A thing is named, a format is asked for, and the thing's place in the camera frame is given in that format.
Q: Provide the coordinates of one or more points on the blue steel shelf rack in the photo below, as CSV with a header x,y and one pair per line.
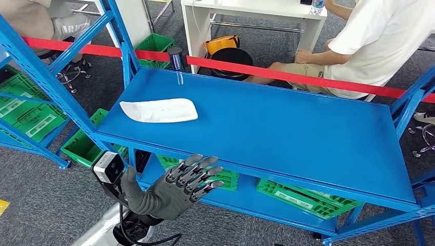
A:
x,y
56,159
272,135

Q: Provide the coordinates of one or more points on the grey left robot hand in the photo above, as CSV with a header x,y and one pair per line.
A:
x,y
170,200

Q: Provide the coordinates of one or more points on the seated person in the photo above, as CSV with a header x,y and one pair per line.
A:
x,y
380,44
23,17

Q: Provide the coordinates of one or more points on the white desk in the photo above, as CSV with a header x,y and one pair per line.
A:
x,y
251,10

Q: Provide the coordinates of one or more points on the open green plastic crate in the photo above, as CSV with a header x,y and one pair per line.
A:
x,y
81,149
154,44

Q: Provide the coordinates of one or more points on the black round stool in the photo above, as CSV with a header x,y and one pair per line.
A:
x,y
231,57

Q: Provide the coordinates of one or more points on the red barrier belt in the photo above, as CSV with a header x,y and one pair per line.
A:
x,y
272,73

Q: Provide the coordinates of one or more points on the white desk side panel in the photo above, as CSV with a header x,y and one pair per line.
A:
x,y
132,20

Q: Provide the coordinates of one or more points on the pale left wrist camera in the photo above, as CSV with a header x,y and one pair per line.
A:
x,y
107,168

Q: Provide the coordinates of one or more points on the yellow bag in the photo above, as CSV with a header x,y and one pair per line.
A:
x,y
221,44

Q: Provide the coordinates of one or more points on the black barrier post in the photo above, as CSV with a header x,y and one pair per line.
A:
x,y
176,57

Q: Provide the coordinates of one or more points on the clear water bottle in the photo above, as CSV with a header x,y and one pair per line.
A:
x,y
317,5

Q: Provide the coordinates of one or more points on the white curved plastic part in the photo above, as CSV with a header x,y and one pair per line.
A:
x,y
159,110

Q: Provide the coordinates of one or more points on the black phone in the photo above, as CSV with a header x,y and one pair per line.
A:
x,y
306,2

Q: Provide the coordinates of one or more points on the chrome stool base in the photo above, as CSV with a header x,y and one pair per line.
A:
x,y
69,73
424,139

